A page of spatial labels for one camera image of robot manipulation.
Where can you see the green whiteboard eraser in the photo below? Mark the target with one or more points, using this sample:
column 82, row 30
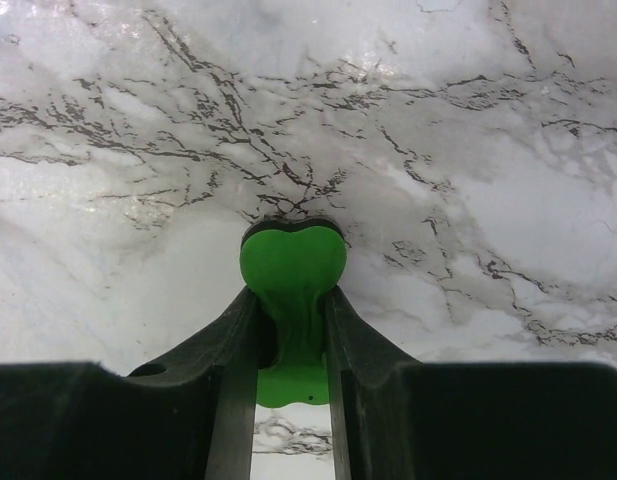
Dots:
column 291, row 266

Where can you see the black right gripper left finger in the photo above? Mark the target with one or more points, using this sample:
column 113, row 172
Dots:
column 187, row 414

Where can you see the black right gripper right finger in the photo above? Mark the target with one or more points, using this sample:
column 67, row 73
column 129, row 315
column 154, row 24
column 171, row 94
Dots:
column 394, row 417

